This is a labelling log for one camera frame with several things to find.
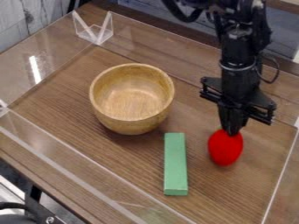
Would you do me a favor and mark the green rectangular block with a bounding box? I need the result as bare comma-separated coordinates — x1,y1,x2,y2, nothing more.
163,133,189,196

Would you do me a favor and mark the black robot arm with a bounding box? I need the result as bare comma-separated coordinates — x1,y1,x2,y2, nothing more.
162,0,277,136

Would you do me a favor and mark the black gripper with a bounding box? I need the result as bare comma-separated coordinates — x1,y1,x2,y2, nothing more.
201,77,277,135

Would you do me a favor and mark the black cable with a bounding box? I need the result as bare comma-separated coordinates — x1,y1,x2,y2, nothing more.
0,200,30,217

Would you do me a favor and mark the black table leg clamp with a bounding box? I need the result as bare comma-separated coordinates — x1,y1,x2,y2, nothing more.
25,185,67,224

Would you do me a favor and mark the clear acrylic corner bracket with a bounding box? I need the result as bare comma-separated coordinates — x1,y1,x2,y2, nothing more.
71,11,114,46

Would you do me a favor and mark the wooden bowl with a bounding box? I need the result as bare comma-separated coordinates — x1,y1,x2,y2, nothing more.
89,63,175,135

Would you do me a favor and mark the red felt strawberry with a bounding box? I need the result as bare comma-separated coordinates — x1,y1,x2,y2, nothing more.
209,129,243,166

